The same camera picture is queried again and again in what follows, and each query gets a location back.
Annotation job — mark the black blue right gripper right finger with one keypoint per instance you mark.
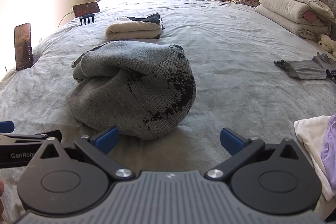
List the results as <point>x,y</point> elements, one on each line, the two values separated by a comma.
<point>243,151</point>

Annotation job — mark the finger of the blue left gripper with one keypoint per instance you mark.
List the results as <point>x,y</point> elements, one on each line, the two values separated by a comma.
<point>7,127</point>

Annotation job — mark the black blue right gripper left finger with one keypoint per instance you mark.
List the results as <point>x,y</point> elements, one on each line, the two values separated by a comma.
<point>95,151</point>

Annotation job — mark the grey knitted cat sweater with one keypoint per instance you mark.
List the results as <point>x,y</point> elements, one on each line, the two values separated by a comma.
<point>143,89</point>

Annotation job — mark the person's hand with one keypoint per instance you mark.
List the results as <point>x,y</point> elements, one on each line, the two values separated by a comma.
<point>2,189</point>

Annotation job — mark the white garment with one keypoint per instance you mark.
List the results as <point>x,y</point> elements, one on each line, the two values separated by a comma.
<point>311,133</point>

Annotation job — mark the upright black smartphone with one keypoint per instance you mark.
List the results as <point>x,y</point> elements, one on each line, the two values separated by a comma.
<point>22,46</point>

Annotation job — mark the purple garment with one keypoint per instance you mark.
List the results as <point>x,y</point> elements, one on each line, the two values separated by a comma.
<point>328,152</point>

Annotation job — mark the grey bed sheet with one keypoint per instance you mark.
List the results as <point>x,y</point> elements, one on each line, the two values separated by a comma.
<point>231,50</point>

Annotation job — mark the grey cloth on bed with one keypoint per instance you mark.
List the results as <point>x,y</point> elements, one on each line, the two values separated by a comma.
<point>313,69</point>

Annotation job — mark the folded beige garment stack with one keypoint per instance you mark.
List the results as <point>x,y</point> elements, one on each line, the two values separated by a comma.
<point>129,28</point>

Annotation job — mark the blue phone stand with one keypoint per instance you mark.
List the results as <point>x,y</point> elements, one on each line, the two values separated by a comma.
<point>87,19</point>

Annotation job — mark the white plush toy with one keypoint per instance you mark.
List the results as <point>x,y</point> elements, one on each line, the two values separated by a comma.
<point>327,44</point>

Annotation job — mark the smartphone on blue stand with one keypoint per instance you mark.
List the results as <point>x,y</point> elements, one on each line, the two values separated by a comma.
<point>85,9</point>

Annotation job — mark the folded grey duvet stack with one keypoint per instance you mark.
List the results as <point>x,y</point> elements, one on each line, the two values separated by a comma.
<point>309,19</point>

